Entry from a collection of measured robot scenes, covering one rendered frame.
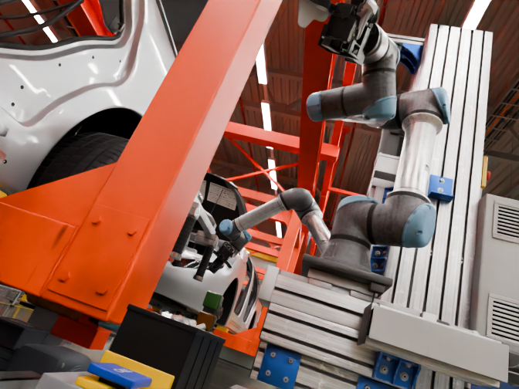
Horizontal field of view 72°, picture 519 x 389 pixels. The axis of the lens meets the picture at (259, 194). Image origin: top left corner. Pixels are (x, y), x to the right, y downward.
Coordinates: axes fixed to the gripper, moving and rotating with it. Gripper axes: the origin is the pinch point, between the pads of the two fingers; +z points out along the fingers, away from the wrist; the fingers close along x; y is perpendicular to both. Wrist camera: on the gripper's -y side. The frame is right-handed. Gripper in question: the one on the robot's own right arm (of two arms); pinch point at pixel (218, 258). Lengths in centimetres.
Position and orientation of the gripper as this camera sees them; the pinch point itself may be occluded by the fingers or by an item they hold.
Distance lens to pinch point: 166.2
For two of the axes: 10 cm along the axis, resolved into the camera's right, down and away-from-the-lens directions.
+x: 7.6, 6.3, -1.1
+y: 6.4, -7.6, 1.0
